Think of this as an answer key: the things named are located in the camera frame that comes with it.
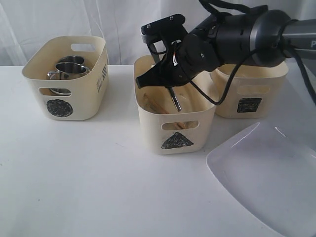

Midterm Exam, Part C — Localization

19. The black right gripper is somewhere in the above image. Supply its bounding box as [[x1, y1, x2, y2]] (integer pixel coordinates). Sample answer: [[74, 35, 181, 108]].
[[135, 42, 215, 88]]

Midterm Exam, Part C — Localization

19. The steel table knife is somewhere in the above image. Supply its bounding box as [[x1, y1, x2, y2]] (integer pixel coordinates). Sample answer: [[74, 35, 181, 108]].
[[149, 41, 183, 112]]

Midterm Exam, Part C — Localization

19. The wooden chopstick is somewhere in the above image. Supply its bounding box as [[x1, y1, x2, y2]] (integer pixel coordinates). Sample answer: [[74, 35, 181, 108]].
[[143, 93, 169, 114], [174, 121, 190, 129]]

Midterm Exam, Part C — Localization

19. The cream bin triangle mark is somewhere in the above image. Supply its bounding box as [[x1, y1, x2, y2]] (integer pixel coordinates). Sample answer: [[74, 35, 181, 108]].
[[133, 54, 217, 156]]

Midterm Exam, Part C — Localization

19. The small steel cup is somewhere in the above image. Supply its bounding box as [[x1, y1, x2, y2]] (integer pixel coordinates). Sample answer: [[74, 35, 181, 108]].
[[47, 62, 90, 80]]

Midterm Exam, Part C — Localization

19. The large steel bowl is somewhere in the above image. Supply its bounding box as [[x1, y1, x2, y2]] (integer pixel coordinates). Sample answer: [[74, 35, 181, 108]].
[[49, 88, 71, 96]]

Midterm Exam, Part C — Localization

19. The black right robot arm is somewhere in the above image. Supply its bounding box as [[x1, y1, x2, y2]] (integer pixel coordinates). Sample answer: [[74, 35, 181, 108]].
[[136, 10, 316, 88]]

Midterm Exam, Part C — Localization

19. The white backdrop curtain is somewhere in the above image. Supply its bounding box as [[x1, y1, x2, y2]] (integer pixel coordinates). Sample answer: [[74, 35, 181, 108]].
[[0, 0, 316, 67]]

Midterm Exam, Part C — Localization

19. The steel mug in bin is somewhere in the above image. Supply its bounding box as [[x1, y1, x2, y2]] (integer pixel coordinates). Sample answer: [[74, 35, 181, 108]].
[[58, 55, 85, 65]]

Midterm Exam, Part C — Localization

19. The cream bin square mark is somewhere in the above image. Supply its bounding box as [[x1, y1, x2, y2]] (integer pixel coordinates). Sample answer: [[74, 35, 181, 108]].
[[209, 61, 289, 119]]

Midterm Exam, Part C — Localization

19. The cream bin circle mark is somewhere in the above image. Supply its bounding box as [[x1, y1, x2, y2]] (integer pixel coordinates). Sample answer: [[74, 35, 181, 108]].
[[21, 36, 109, 121]]

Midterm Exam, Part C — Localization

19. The white square plate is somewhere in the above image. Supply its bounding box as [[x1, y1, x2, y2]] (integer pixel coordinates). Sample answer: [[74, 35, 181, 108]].
[[206, 122, 316, 237]]

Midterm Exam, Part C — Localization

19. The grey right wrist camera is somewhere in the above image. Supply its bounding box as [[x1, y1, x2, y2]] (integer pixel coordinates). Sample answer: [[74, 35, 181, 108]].
[[141, 14, 188, 55]]

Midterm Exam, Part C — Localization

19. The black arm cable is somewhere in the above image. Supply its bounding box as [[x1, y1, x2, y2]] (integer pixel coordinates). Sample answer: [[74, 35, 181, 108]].
[[170, 0, 316, 107]]

